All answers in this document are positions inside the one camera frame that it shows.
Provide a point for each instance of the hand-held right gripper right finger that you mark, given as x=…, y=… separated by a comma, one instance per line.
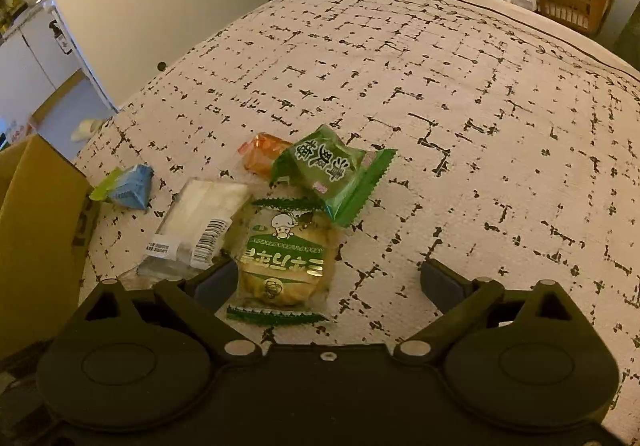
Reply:
x=440, y=283

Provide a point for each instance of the clear green-edged pastry packet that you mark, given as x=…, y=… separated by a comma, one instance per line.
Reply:
x=285, y=266

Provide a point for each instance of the blue and green snack packet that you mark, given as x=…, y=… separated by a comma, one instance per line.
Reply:
x=127, y=186

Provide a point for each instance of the cream slipper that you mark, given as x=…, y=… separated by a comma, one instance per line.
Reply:
x=85, y=129

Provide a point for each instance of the orange snack packet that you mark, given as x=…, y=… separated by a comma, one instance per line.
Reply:
x=262, y=151

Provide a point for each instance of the brown cardboard box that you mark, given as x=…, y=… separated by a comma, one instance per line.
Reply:
x=40, y=236

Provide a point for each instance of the white kitchen cabinet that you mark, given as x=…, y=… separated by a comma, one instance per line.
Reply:
x=25, y=76

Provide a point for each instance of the orange plastic basket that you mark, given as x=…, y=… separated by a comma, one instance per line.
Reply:
x=570, y=1

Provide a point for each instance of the clear white barcode snack packet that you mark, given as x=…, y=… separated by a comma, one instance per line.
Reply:
x=200, y=216

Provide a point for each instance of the large green snack packet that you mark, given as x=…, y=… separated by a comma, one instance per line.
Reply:
x=330, y=171

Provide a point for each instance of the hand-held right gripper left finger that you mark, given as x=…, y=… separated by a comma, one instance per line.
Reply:
x=217, y=283

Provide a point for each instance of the black spray bottle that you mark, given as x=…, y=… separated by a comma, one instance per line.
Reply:
x=60, y=39

